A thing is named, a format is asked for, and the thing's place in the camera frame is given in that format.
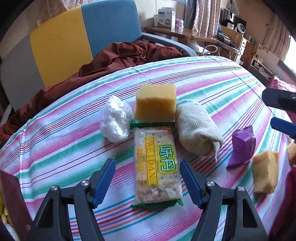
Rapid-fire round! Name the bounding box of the white plastic bag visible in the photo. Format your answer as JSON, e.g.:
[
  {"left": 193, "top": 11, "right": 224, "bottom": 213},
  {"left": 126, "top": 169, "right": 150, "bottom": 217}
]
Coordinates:
[{"left": 187, "top": 40, "right": 204, "bottom": 55}]

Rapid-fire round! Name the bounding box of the white desk fan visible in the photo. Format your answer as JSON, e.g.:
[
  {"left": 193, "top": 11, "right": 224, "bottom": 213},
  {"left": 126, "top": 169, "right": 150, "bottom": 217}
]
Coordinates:
[{"left": 235, "top": 17, "right": 247, "bottom": 32}]

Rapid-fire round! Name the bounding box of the white sock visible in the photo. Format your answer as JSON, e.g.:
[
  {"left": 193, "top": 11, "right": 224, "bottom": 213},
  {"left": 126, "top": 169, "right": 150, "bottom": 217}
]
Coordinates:
[{"left": 176, "top": 100, "right": 224, "bottom": 156}]

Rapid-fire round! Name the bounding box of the magenta cloth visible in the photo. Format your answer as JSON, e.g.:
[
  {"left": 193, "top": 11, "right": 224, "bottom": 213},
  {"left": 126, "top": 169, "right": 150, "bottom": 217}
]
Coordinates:
[{"left": 269, "top": 170, "right": 296, "bottom": 238}]

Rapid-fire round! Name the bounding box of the red patterned cushion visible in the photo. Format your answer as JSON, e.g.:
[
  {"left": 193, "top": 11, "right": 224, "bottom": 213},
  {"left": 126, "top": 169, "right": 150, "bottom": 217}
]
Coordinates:
[{"left": 267, "top": 75, "right": 296, "bottom": 91}]

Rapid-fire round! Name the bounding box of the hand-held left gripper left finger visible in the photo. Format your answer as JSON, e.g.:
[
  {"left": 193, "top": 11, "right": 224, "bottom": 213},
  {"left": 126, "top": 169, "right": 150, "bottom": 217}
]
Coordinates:
[{"left": 27, "top": 158, "right": 116, "bottom": 241}]

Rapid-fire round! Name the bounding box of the purple packet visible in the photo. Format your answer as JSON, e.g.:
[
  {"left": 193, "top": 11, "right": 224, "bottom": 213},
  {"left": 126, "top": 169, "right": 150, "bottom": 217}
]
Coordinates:
[{"left": 226, "top": 126, "right": 257, "bottom": 169}]

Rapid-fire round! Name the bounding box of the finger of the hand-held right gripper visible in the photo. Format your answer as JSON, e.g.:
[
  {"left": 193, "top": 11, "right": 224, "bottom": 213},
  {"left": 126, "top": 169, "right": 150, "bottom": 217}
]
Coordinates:
[
  {"left": 270, "top": 117, "right": 296, "bottom": 139},
  {"left": 262, "top": 88, "right": 296, "bottom": 109}
]

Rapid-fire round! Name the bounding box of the white plastic wrap ball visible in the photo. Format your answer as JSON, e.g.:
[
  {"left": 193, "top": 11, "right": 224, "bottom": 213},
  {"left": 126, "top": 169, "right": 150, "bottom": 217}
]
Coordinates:
[{"left": 99, "top": 95, "right": 133, "bottom": 143}]

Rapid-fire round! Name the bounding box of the dark red blanket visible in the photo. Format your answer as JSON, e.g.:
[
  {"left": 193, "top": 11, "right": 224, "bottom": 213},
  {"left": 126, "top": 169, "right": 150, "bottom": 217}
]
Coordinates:
[{"left": 0, "top": 40, "right": 183, "bottom": 139}]

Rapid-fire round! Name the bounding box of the white cardboard box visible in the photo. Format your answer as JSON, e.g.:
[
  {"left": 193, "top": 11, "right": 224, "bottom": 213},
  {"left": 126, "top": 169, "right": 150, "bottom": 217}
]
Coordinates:
[{"left": 154, "top": 8, "right": 176, "bottom": 29}]

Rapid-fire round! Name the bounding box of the wooden side shelf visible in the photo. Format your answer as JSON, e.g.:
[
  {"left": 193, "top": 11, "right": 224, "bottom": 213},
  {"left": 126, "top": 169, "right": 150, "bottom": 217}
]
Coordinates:
[{"left": 217, "top": 24, "right": 243, "bottom": 63}]

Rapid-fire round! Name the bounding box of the tan sponge piece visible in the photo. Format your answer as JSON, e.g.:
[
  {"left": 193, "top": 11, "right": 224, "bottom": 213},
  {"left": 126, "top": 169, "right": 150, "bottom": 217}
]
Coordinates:
[
  {"left": 252, "top": 150, "right": 280, "bottom": 194},
  {"left": 287, "top": 142, "right": 296, "bottom": 166}
]

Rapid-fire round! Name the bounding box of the grey yellow blue armchair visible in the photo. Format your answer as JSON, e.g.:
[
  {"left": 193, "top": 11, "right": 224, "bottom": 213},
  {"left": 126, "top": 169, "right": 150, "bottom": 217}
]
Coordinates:
[{"left": 0, "top": 0, "right": 198, "bottom": 121}]

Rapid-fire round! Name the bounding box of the striped bedsheet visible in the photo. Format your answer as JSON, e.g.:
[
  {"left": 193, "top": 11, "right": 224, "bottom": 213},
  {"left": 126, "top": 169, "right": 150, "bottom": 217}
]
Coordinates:
[{"left": 0, "top": 56, "right": 296, "bottom": 241}]

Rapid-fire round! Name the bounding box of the cracker packet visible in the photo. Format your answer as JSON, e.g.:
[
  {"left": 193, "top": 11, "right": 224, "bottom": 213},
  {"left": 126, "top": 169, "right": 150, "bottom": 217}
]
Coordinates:
[{"left": 129, "top": 120, "right": 184, "bottom": 209}]

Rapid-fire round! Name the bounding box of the wooden desk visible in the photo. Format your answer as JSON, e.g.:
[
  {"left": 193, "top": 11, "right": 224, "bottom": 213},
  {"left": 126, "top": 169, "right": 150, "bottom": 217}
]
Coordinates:
[{"left": 144, "top": 26, "right": 219, "bottom": 44}]

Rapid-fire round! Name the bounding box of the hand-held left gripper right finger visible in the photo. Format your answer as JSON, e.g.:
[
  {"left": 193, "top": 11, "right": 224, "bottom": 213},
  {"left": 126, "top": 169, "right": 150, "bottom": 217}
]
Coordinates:
[{"left": 179, "top": 160, "right": 271, "bottom": 241}]

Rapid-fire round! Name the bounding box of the large yellow sponge block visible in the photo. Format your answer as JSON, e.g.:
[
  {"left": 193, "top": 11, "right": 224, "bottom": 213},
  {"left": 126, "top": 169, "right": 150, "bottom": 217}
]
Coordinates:
[{"left": 134, "top": 84, "right": 176, "bottom": 122}]

